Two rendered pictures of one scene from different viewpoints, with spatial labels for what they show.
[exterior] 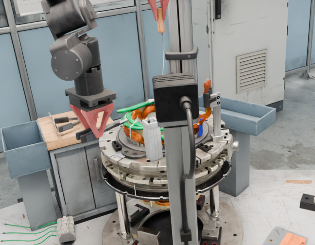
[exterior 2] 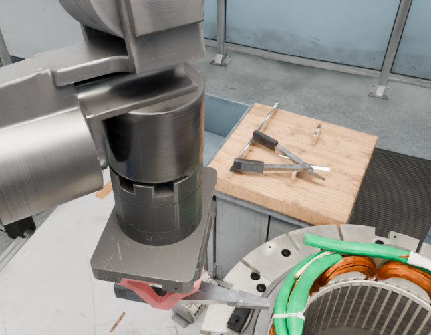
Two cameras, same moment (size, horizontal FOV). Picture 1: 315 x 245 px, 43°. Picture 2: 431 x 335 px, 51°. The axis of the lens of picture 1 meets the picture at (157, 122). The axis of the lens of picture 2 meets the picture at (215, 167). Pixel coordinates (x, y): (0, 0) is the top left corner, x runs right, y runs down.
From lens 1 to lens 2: 0.66 m
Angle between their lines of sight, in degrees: 43
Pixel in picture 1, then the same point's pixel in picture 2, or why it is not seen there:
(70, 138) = (245, 190)
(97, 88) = (150, 233)
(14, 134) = (211, 109)
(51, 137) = (221, 165)
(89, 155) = (274, 230)
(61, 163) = (223, 212)
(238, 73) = not seen: outside the picture
